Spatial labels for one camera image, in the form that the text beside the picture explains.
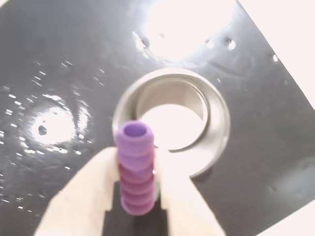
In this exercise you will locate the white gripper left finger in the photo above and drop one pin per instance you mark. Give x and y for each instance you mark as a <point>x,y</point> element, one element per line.
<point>83,191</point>

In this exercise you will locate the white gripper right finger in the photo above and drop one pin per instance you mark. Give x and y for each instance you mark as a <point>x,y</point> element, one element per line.
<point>182,201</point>

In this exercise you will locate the purple ribbed pen grip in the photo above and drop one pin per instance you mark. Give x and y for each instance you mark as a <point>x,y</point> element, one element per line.
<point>136,167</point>

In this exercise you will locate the grey stainless steel mug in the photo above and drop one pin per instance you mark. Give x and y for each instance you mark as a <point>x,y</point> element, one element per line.
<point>216,118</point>

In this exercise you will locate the black glossy table mat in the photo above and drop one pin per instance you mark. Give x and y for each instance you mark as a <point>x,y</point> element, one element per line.
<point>61,73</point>

